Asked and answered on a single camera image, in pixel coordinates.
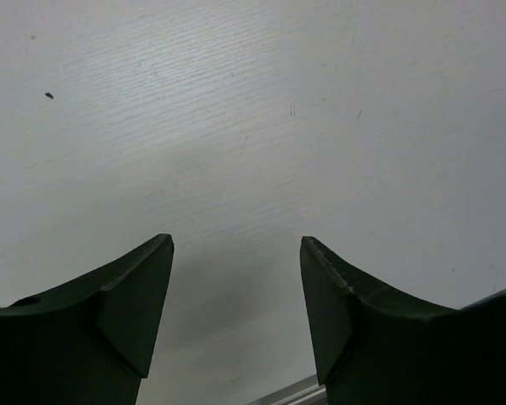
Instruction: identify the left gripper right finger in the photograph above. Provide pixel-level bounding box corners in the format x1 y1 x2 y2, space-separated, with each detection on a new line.
300 236 506 404

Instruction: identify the aluminium front table rail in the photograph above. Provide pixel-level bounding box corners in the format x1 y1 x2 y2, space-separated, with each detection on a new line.
248 375 328 405

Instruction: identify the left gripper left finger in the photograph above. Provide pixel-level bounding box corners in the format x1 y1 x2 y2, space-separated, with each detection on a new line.
0 234 174 404

